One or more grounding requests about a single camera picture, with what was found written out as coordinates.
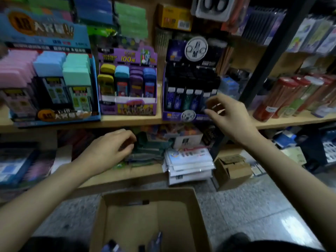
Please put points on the person's left hand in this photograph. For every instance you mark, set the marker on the person's left hand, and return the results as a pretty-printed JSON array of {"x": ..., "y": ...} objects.
[{"x": 107, "y": 152}]

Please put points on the person's right hand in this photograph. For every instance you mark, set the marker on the person's right hand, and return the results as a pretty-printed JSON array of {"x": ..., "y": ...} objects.
[{"x": 233, "y": 118}]

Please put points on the wooden shelf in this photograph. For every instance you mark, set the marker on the wooden shelf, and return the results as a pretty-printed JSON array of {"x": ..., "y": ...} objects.
[{"x": 131, "y": 121}]

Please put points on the black and white display box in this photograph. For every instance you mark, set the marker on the black and white display box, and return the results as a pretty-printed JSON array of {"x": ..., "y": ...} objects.
[{"x": 176, "y": 49}]

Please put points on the purple display box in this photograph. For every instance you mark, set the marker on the purple display box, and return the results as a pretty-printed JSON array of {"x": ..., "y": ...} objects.
[{"x": 126, "y": 57}]

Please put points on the brown cardboard box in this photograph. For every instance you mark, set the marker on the brown cardboard box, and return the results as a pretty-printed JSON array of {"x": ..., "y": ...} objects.
[{"x": 178, "y": 217}]

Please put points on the pile of pencil lead cases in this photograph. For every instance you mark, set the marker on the pile of pencil lead cases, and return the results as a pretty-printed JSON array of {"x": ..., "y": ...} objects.
[{"x": 155, "y": 244}]

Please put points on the blue display box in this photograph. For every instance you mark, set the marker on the blue display box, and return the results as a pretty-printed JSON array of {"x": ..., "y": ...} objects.
[{"x": 47, "y": 28}]

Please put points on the person's left forearm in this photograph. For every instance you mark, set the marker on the person's left forearm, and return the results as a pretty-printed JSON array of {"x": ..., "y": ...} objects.
[{"x": 36, "y": 207}]

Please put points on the person's right forearm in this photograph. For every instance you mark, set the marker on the person's right forearm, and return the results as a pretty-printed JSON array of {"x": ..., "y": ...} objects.
[{"x": 299, "y": 191}]

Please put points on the heap of green teal packs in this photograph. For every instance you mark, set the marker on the heap of green teal packs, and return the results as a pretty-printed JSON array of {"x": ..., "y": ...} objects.
[{"x": 149, "y": 149}]

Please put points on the red cylinder containers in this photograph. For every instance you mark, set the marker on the red cylinder containers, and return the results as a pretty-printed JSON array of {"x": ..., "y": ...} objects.
[{"x": 278, "y": 97}]

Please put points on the white printed carton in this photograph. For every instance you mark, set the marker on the white printed carton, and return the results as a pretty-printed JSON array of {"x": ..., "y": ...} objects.
[{"x": 188, "y": 142}]

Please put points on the small open brown carton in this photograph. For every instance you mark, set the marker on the small open brown carton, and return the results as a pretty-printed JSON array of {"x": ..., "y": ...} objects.
[{"x": 233, "y": 173}]

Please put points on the stack of white packets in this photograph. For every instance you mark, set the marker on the stack of white packets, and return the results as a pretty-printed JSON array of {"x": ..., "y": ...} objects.
[{"x": 189, "y": 165}]

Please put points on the black plastic basket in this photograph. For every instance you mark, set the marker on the black plastic basket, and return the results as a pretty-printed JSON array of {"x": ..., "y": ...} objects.
[{"x": 321, "y": 147}]

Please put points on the row of dark blue refills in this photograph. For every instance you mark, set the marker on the row of dark blue refills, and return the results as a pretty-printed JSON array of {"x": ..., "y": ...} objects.
[{"x": 262, "y": 26}]

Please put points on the hanging white blister package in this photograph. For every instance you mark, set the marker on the hanging white blister package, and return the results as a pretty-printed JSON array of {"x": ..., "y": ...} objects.
[{"x": 215, "y": 7}]

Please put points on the yellow carton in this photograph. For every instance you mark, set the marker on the yellow carton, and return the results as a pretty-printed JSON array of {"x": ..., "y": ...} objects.
[{"x": 175, "y": 18}]

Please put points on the stack of green packets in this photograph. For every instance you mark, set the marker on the stack of green packets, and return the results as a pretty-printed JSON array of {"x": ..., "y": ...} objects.
[{"x": 131, "y": 21}]

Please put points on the stack of blue packets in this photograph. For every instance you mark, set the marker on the stack of blue packets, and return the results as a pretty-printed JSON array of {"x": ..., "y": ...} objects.
[{"x": 89, "y": 10}]

